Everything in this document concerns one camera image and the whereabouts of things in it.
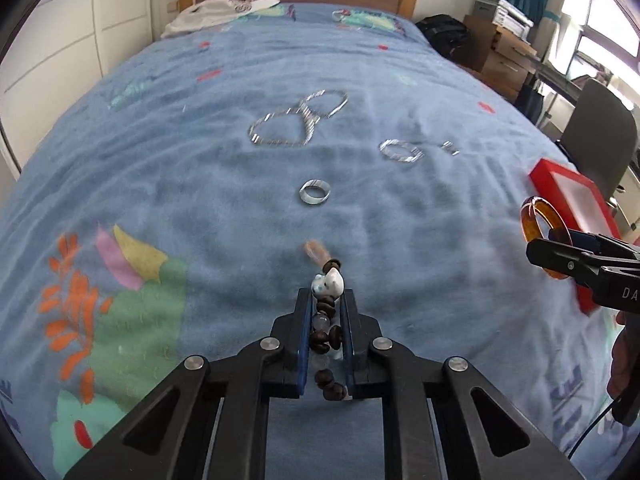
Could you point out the wooden drawer cabinet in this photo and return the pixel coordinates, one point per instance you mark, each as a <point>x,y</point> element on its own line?
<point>505,55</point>

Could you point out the red box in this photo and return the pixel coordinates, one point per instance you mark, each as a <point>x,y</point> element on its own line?
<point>550,172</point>

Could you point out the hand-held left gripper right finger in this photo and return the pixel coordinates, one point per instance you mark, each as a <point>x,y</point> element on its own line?
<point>346,340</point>

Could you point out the black backpack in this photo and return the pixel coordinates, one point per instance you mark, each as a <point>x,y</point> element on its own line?
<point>442,32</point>

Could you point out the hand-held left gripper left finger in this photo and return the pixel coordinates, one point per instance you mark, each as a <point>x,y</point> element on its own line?
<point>301,340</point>

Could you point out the white printer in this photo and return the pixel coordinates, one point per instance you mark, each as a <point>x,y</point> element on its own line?
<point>500,12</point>

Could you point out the white garment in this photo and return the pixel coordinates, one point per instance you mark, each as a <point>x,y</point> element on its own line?
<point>210,12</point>

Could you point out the window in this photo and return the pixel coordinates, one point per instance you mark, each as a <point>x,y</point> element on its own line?
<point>605,25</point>

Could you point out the wall switch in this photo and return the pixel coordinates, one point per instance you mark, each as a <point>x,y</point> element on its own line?
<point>172,7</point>

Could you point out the white wardrobe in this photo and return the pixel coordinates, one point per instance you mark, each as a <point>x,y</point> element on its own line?
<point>75,20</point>

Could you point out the grey chair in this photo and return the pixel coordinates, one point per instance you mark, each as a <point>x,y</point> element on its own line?
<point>597,135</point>

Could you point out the person's right hand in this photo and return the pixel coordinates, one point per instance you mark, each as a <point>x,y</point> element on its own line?
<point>625,360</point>

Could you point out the amber bangle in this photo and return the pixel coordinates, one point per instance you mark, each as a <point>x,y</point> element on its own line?
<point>527,220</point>

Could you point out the black bag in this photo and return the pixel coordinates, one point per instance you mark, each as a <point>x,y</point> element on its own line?
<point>532,102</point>

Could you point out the glass desk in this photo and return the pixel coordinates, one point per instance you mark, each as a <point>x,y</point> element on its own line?
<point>555,77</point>

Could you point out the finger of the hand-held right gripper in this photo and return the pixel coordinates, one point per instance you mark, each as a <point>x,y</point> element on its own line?
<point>555,255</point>
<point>595,244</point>

